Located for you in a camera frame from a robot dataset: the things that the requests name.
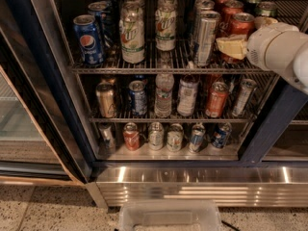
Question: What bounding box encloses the blue pepsi can bottom shelf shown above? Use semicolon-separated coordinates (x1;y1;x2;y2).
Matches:
211;122;232;148

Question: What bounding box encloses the clear plastic bin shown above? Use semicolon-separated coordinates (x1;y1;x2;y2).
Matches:
118;199;221;231

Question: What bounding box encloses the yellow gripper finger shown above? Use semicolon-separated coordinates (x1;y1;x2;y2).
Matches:
216;35;247;60
254;16;278;29

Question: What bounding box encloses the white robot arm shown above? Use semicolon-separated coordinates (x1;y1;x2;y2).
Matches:
216;22;308;94

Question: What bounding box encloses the blue silver can bottom shelf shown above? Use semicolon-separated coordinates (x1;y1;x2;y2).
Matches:
189;123;206;153

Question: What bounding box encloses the top wire shelf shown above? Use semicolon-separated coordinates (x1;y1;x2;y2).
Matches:
68;0;308;75

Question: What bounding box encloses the front blue pepsi can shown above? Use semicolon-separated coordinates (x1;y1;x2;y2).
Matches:
73;14;105;65

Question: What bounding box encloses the front green dark can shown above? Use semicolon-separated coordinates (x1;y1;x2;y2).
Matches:
255;1;278;17

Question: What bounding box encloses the middle wire shelf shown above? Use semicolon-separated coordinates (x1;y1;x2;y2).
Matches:
90;74;278;123

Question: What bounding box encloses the orange can middle shelf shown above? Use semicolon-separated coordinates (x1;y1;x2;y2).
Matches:
205;82;228;118

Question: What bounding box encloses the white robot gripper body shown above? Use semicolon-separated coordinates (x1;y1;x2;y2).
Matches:
246;22;303;76

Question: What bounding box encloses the blue can middle shelf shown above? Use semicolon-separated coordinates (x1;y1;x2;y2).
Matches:
129;80;147;116

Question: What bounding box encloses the wire shelf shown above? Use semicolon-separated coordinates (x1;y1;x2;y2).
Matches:
90;74;278;123
68;0;308;75

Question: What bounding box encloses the stainless steel fridge base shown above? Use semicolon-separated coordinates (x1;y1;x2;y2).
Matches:
86;166;308;209

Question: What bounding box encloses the second row 7up can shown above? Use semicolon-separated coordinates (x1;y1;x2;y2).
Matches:
155;5;177;51

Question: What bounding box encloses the silver slim can middle shelf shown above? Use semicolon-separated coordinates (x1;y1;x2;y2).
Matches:
232;79;257;116

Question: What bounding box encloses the white green can bottom shelf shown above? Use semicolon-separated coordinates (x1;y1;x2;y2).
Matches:
167;123;184;152

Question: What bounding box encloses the dark can bottom left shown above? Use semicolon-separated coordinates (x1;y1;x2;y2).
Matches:
98;122;116;150

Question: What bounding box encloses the white labelled bottle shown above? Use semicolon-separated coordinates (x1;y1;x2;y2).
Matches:
177;75;199;116

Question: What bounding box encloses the blue fridge door post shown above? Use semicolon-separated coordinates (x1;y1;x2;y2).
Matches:
238;78;308;165

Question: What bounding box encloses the front white 7up can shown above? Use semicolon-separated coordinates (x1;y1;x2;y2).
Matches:
119;3;144;64

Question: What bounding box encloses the gold can middle shelf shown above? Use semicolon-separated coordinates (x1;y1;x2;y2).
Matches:
95;83;116;118

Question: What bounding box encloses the red can bottom shelf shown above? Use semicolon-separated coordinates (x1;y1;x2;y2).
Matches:
123;122;140;151

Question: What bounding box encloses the red coca-cola can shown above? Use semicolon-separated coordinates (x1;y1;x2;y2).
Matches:
220;13;255;64

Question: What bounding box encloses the front silver slim can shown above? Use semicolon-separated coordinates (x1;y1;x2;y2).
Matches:
192;11;220;67

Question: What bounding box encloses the clear water bottle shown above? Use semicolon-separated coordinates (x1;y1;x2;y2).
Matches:
154;52;175;119

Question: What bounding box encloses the open glass fridge door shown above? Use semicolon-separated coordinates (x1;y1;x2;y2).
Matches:
0;0;94;185

